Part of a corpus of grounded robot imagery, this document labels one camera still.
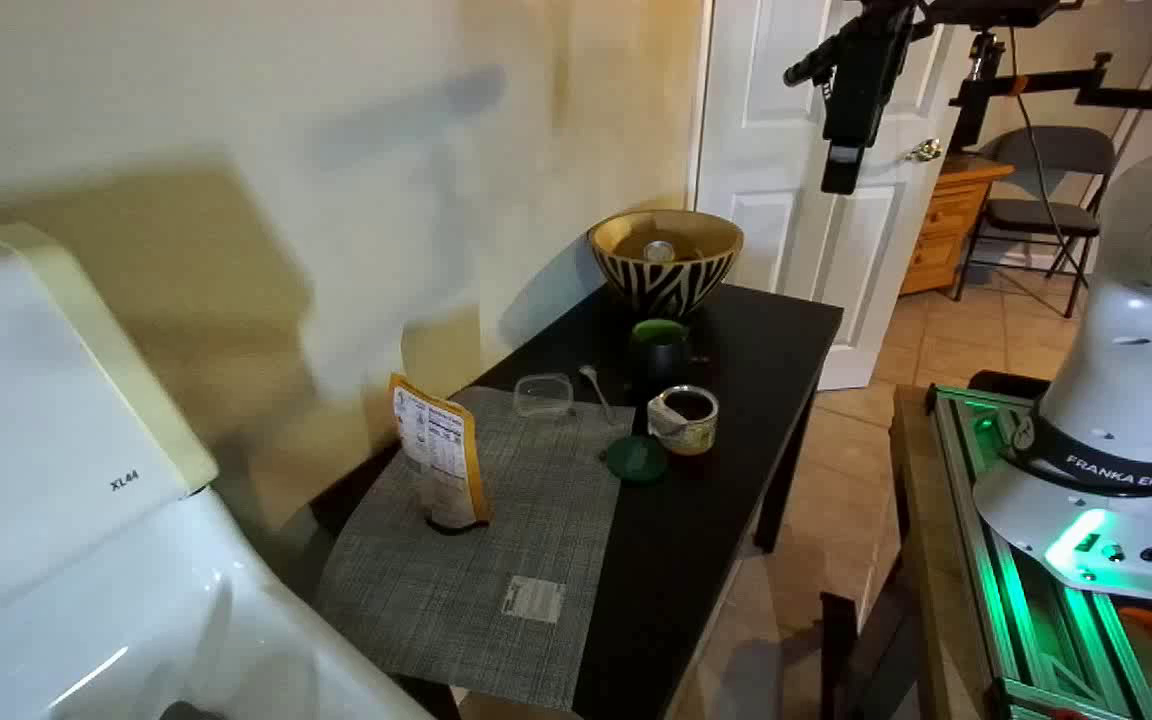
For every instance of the green round lid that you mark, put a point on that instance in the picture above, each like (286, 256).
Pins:
(635, 460)

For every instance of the wooden zebra pattern bowl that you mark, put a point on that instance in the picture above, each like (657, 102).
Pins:
(668, 287)

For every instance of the black camera tripod boom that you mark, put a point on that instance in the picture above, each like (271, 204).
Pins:
(988, 82)

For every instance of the black side table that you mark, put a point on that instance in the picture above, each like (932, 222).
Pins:
(721, 504)

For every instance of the grey folding chair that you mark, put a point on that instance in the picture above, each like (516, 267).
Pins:
(1052, 159)

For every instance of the small clear bowl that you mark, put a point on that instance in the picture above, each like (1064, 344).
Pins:
(544, 397)

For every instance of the white label on placemat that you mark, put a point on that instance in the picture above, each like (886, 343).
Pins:
(533, 601)

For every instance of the grey woven placemat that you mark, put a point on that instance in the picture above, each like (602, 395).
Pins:
(499, 533)

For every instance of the robot mounting table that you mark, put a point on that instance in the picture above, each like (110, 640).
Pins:
(1002, 624)

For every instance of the white panel door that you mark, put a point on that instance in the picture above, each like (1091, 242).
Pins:
(760, 162)

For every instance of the wooden drawer cabinet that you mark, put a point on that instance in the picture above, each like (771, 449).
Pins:
(944, 226)

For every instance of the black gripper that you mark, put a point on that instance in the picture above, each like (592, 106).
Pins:
(859, 82)

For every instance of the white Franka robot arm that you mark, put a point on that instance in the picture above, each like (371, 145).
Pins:
(1138, 401)

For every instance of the black mug green inside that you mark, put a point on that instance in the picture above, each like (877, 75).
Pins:
(661, 356)

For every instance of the small white spoon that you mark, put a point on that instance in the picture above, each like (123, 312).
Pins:
(598, 390)

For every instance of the small patterned ceramic cup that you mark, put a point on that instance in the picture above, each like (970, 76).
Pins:
(680, 430)

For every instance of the brass door knob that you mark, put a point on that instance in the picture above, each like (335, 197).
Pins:
(927, 149)

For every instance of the orange stand-up pouch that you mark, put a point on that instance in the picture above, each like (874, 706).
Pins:
(440, 460)

